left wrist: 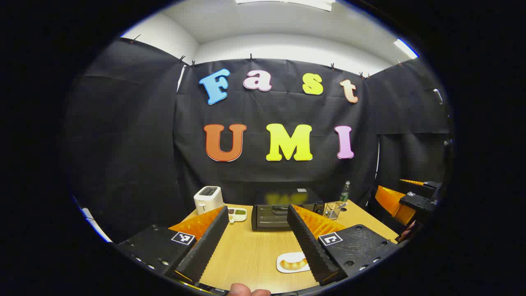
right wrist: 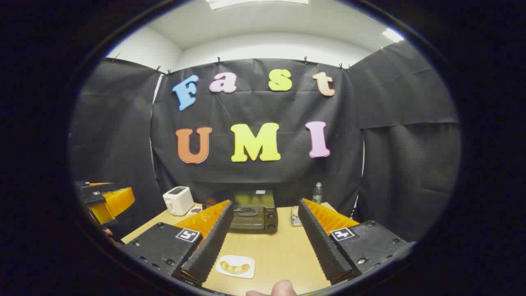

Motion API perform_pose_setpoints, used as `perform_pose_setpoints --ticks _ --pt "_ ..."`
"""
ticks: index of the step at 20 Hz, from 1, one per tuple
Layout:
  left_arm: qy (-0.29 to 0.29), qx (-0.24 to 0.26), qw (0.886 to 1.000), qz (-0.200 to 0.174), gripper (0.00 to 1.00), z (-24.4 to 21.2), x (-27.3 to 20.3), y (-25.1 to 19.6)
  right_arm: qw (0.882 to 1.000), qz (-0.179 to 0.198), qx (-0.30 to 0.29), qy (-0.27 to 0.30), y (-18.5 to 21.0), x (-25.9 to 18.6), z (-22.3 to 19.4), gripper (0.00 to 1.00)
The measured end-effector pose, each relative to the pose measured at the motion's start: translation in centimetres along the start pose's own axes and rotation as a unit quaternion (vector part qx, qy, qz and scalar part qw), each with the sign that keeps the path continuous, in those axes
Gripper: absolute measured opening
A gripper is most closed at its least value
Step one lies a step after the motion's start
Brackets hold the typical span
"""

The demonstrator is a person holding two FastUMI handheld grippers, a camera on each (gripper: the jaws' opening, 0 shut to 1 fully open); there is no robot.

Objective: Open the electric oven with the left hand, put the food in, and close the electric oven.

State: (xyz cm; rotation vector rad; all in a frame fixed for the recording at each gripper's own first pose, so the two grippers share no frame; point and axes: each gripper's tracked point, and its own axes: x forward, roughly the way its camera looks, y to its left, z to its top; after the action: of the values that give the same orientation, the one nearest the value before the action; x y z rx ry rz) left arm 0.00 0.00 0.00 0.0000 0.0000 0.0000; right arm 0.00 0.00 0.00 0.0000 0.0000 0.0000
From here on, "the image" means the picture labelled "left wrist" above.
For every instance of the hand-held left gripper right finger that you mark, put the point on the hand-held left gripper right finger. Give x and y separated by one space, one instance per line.
310 246

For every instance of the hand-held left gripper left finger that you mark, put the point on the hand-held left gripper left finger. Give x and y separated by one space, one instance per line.
205 246

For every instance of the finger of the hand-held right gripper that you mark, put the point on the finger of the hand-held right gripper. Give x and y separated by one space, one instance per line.
419 202
429 184

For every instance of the golden bread roll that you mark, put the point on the golden bread roll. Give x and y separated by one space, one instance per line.
292 264

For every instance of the black electric oven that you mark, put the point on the black electric oven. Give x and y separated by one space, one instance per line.
271 216

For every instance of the white plate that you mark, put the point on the white plate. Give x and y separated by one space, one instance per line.
287 270

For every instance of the metal mesh utensil holder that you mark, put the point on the metal mesh utensil holder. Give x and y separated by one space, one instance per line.
332 211

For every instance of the white divided dish of beans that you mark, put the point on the white divided dish of beans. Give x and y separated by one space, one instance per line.
238 213

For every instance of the white toaster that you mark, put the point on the white toaster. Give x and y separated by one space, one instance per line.
207 199

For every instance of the clear plastic water bottle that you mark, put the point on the clear plastic water bottle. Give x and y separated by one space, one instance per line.
344 193

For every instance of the black backdrop cloth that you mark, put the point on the black backdrop cloth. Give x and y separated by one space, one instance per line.
144 144

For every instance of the ceiling light panel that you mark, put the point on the ceiling light panel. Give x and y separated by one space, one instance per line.
406 48
287 2

